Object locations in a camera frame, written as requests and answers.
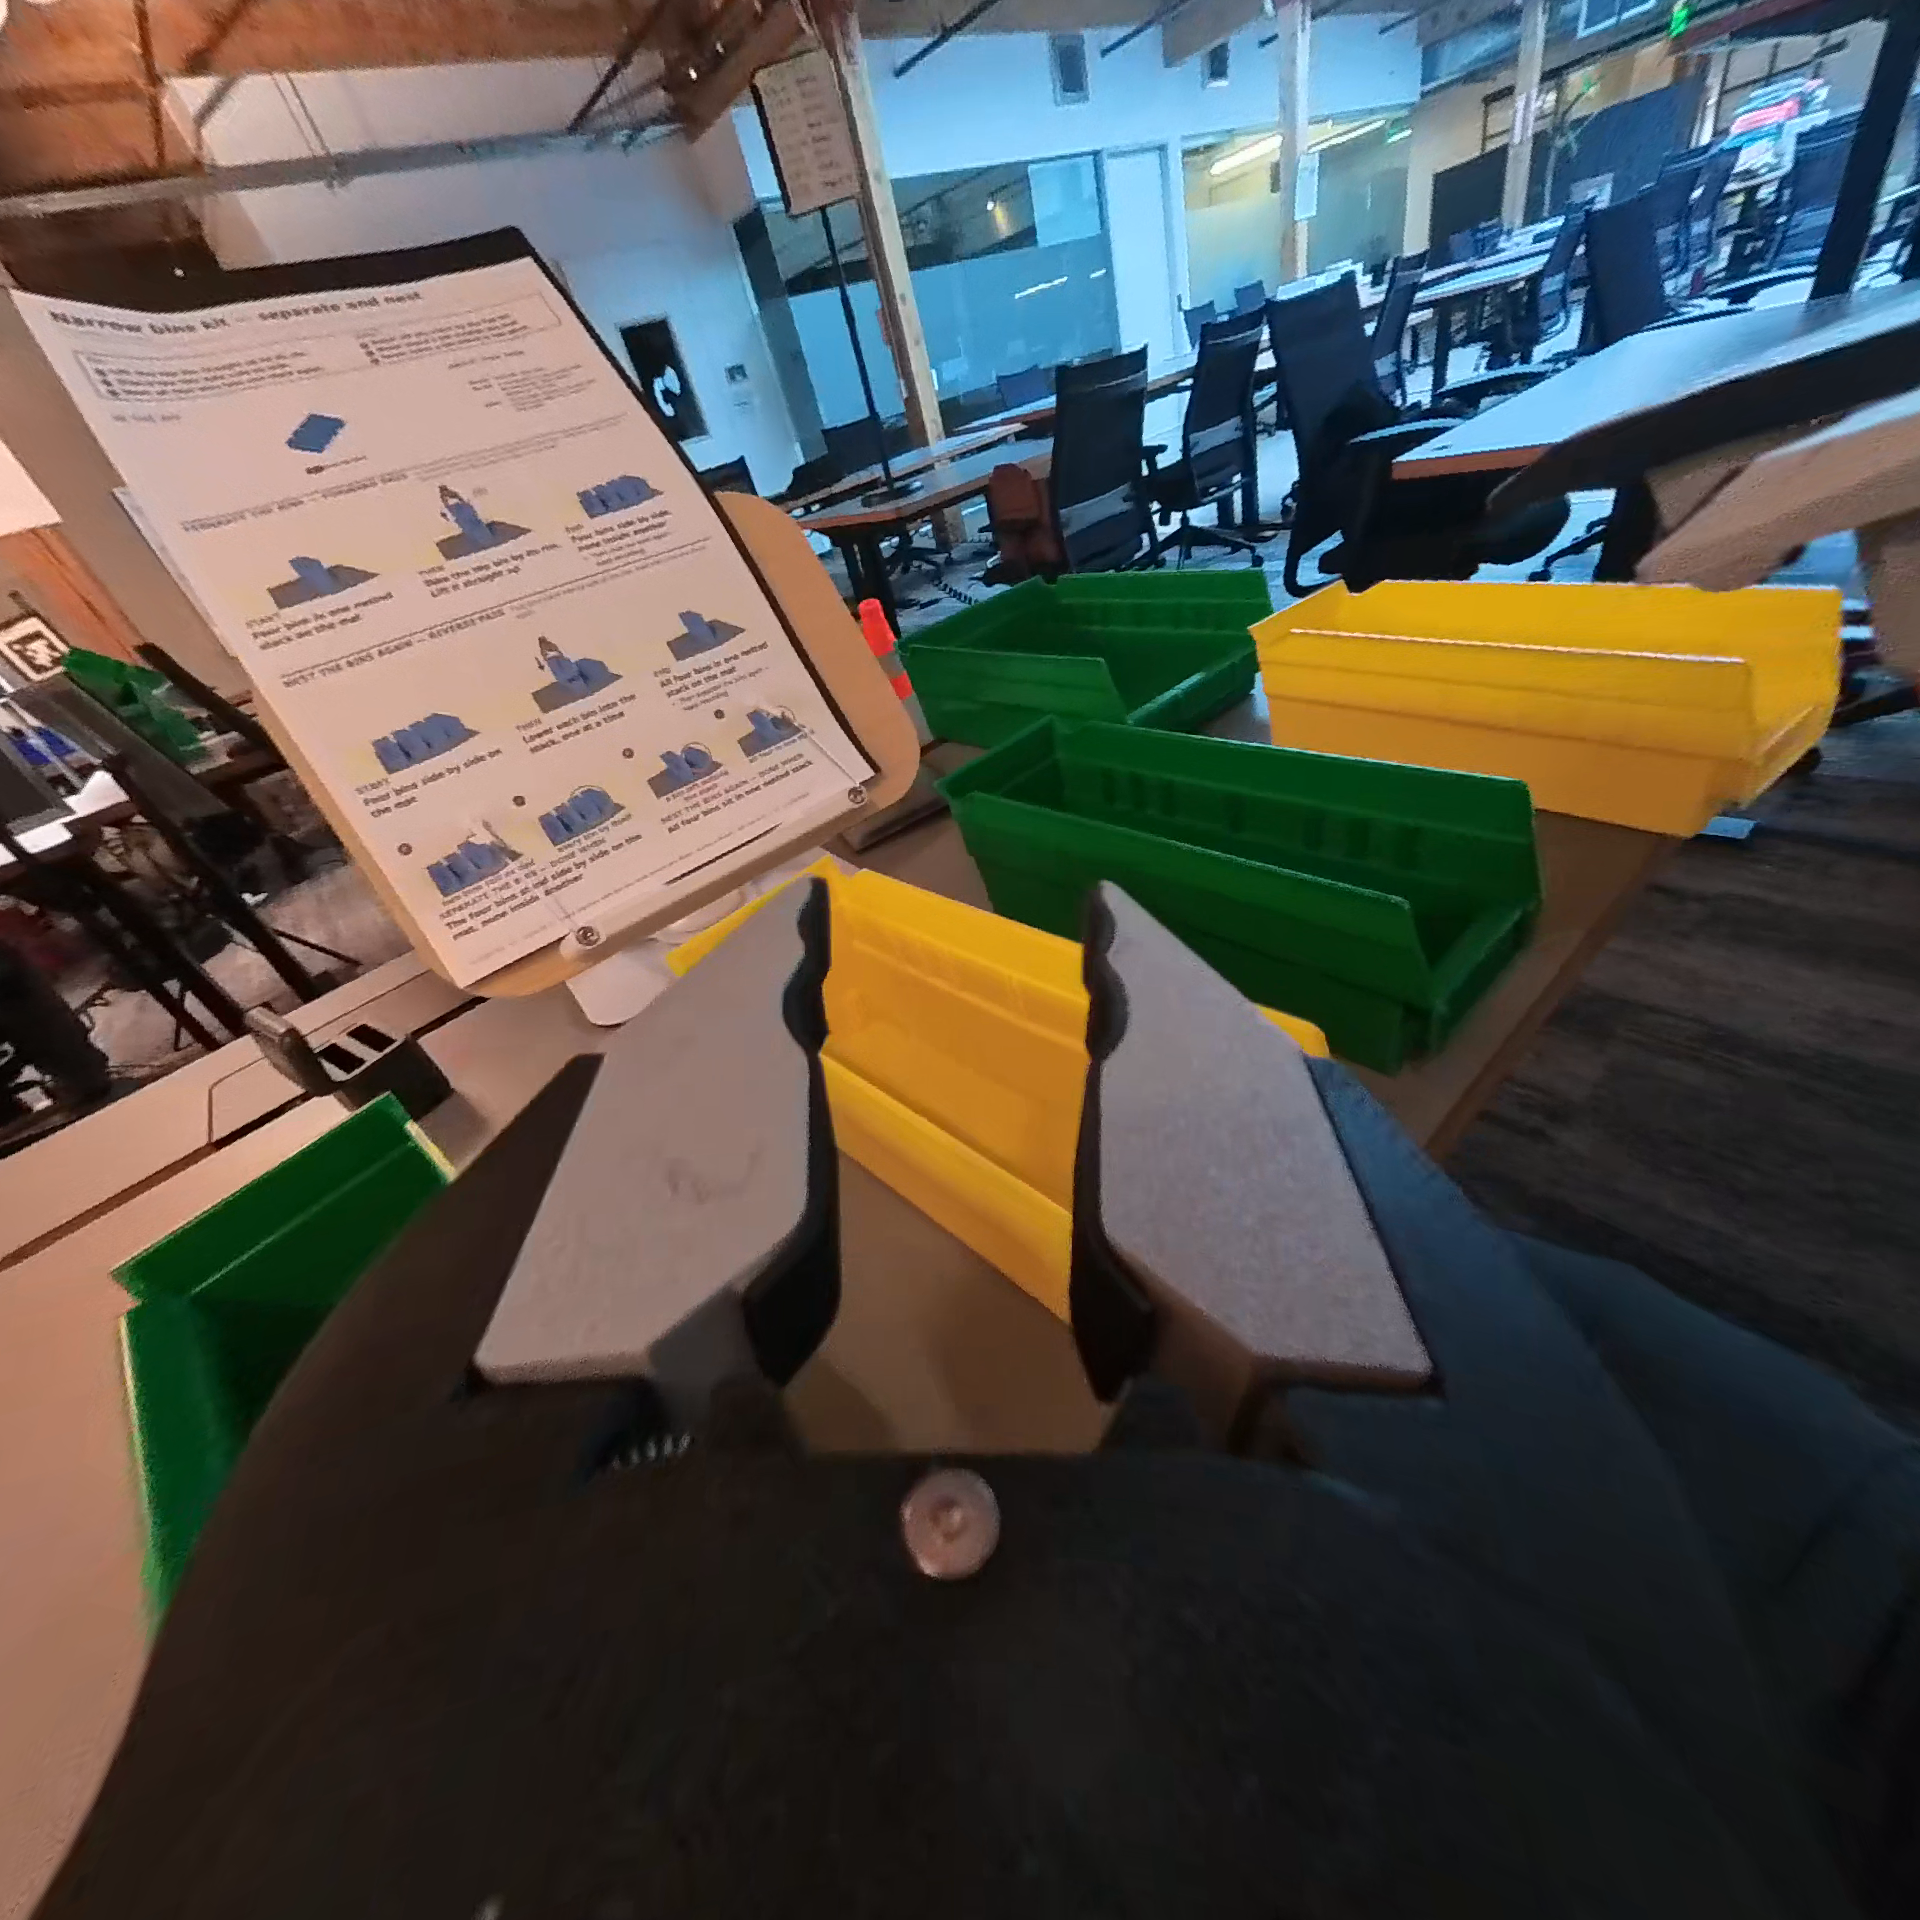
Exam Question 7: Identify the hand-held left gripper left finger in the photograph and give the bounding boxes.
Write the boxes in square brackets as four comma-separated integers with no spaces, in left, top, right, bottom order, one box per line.
[470,877,845,1427]

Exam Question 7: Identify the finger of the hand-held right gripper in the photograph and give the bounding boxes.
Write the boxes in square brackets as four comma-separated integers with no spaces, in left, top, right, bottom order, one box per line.
[1635,393,1920,681]

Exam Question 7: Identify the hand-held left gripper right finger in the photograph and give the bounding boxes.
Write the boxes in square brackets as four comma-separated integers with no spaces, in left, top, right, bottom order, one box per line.
[1070,882,1438,1450]

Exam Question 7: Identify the green plastic bin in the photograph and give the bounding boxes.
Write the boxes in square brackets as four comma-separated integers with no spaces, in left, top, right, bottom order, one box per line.
[897,568,1278,752]
[113,1092,454,1630]
[937,717,1542,1075]

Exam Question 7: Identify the yellow plastic bin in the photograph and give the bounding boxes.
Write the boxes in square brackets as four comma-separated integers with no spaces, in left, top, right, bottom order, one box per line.
[662,858,1331,1325]
[1249,578,1846,836]

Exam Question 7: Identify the dark top office desk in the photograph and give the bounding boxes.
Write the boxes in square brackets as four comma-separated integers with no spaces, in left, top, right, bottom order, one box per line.
[1394,285,1920,587]

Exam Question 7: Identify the black office chair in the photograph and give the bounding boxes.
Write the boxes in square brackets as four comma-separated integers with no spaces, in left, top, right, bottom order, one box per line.
[1046,347,1169,576]
[1267,270,1575,600]
[1161,310,1285,560]
[1578,193,1719,360]

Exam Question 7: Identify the black desk clamp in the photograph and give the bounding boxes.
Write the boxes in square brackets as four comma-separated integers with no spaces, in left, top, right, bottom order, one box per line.
[245,1006,454,1125]

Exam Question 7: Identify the person's dark clothing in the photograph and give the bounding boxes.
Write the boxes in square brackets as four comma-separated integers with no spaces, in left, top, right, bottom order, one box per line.
[1441,1224,1920,1920]

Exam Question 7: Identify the instruction sheet on stand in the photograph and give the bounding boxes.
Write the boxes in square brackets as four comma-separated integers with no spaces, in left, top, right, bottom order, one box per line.
[0,225,922,1030]

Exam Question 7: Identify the printed instruction sheet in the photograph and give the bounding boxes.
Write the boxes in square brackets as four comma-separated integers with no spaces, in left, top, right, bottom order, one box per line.
[6,259,875,989]

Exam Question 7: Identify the wooden office desk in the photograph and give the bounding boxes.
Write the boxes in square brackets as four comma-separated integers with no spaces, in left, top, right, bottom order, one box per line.
[803,435,1057,608]

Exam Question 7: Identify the whiteboard on pole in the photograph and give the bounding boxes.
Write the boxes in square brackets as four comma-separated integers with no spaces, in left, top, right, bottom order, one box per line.
[749,49,886,496]

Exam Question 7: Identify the wooden support post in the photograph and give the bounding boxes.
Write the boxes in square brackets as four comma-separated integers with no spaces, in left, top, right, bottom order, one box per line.
[828,0,951,453]

